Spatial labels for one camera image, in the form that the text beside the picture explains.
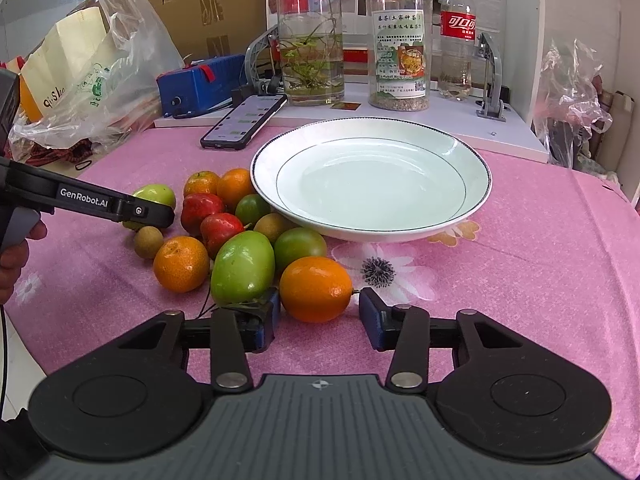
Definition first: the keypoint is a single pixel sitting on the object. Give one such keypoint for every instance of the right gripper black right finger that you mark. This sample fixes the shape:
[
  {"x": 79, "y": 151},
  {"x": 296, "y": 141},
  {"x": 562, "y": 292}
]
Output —
[{"x": 490, "y": 387}]

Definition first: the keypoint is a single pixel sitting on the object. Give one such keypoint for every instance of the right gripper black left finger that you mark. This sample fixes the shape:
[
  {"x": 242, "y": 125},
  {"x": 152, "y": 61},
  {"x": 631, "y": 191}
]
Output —
[{"x": 147, "y": 389}]

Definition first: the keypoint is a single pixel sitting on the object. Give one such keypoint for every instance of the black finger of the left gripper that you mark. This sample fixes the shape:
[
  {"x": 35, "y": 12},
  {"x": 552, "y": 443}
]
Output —
[{"x": 49, "y": 188}]

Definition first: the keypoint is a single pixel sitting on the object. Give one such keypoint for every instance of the small brown longan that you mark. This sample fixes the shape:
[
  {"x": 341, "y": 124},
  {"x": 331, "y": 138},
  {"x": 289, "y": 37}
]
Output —
[{"x": 147, "y": 242}]

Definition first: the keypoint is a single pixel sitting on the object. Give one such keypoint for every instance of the red fruit back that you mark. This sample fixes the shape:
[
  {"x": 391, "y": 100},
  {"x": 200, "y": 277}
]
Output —
[{"x": 196, "y": 207}]

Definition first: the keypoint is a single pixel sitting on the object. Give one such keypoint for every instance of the red fruit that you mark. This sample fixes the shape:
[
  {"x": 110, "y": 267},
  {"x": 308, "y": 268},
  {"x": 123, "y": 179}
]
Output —
[
  {"x": 196, "y": 207},
  {"x": 216, "y": 229}
]

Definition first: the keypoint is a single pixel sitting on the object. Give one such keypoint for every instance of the large green jujube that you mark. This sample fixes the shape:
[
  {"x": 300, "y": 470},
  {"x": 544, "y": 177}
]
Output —
[{"x": 243, "y": 269}]

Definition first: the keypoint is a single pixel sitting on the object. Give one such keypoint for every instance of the small orange tangerine back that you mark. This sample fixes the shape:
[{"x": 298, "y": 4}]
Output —
[{"x": 202, "y": 182}]

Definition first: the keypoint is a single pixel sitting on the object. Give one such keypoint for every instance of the red fruit front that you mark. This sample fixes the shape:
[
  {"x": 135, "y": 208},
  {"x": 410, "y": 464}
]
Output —
[{"x": 216, "y": 229}]

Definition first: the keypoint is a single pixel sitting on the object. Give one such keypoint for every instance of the large orange tangerine front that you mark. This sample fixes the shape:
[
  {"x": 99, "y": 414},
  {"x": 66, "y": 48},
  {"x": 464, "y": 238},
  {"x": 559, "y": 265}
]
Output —
[{"x": 315, "y": 289}]

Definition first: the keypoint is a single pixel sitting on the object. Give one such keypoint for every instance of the small green round fruit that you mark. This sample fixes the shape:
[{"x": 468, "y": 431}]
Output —
[{"x": 251, "y": 208}]

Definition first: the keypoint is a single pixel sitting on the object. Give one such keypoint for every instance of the person's left hand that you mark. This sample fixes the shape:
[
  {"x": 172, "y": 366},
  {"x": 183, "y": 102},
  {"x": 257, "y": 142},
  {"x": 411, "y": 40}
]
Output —
[{"x": 13, "y": 260}]

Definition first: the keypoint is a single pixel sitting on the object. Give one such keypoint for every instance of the yellow paper bag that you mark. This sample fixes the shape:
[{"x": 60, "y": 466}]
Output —
[{"x": 55, "y": 65}]

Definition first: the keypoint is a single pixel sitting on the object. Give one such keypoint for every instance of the clear plastic bag left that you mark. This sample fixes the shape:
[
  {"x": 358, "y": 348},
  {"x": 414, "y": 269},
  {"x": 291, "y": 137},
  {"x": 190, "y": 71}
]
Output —
[{"x": 115, "y": 95}]

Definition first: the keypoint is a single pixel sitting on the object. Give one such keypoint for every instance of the blue electric device box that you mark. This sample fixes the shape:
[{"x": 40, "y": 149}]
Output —
[{"x": 197, "y": 89}]

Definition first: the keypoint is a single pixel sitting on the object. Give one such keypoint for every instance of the black smartphone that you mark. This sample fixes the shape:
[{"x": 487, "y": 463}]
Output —
[{"x": 235, "y": 130}]

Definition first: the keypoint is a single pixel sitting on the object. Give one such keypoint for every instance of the brown cardboard box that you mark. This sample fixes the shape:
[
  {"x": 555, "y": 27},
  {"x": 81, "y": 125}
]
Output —
[{"x": 168, "y": 31}]

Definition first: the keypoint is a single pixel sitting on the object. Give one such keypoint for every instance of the white blue-rimmed plate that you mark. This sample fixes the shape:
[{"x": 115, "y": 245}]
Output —
[{"x": 368, "y": 179}]

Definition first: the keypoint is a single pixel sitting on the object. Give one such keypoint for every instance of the crumpled clear plastic bag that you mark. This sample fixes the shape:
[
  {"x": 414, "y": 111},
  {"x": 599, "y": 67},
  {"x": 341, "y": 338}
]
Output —
[{"x": 567, "y": 111}]

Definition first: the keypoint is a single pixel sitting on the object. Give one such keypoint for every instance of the white board platform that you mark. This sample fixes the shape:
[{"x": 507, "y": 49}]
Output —
[{"x": 443, "y": 125}]

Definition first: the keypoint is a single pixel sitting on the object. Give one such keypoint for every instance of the glass vase with plants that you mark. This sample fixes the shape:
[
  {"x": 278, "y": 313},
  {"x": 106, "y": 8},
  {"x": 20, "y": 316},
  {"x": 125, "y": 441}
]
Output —
[{"x": 310, "y": 43}]

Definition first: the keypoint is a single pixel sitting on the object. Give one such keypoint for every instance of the cola bottle red cap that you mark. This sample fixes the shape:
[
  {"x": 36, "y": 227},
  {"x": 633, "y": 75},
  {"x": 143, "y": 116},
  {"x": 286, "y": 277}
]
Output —
[{"x": 457, "y": 43}]

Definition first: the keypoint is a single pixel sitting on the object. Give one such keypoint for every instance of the clear jar with label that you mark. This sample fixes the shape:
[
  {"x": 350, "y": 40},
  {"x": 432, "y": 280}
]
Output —
[{"x": 400, "y": 54}]

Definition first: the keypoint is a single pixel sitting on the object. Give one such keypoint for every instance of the grey metal bracket left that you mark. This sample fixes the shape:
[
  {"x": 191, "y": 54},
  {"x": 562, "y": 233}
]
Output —
[{"x": 256, "y": 84}]

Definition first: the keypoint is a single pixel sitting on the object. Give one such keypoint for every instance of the grey metal clamp bracket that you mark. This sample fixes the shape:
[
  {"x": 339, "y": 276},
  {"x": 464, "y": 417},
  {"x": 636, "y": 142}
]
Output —
[{"x": 492, "y": 104}]

